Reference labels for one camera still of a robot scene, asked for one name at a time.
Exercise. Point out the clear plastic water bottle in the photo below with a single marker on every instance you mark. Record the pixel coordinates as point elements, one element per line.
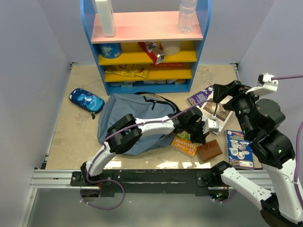
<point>186,15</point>

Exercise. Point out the red and silver snack box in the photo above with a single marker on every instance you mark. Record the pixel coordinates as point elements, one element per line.
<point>153,51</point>

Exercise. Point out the white coffee cover book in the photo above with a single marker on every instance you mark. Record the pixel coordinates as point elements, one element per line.
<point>222,115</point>

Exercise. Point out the white items on bottom shelf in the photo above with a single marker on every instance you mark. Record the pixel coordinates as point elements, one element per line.
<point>148,82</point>

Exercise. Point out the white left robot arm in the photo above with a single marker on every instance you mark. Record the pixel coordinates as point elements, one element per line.
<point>126,132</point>

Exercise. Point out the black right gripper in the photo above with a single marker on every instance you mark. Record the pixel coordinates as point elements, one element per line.
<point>234,88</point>

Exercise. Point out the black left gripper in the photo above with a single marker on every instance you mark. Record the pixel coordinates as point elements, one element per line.
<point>200,137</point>

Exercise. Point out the blue-grey fabric backpack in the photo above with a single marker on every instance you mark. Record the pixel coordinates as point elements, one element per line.
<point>141,105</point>

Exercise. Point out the brown leather wallet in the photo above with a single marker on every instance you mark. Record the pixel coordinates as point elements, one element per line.
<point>209,150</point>

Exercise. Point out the white rectangular bottle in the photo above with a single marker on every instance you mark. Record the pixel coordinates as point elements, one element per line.
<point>105,12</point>

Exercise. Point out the blue cartoon pencil case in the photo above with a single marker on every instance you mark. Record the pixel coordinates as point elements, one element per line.
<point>87,100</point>

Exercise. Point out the blue cylindrical snack can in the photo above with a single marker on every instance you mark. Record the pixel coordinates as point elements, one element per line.
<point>110,50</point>

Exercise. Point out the yellow chips bag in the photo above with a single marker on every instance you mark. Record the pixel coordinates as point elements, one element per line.
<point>128,70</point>

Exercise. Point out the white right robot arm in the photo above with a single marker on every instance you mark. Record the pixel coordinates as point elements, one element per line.
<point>259,120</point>

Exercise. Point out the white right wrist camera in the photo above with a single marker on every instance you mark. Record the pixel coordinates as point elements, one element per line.
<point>266,85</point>

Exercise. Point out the blue wooden shelf unit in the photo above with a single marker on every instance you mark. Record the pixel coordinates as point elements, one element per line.
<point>134,27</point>

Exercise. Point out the flat red box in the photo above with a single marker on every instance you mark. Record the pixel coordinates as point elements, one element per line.
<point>170,64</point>

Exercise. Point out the purple book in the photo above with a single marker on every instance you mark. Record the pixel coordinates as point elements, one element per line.
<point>205,94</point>

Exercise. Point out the orange treehouse book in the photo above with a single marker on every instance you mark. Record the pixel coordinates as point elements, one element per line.
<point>182,143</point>

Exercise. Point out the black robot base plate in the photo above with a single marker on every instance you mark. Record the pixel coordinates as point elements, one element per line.
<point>107,188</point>

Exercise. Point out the translucent white plastic cup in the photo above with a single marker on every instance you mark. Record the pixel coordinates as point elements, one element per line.
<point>170,48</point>

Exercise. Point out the aluminium front frame rail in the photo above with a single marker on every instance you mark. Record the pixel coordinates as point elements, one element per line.
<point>72,178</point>

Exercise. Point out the blue cartoon cover book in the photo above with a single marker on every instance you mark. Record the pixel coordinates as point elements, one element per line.
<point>240,154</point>

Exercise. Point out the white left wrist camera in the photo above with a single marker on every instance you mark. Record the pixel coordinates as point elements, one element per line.
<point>213,126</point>

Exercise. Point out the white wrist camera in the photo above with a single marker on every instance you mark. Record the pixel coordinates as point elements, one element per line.
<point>266,85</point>
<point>213,126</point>

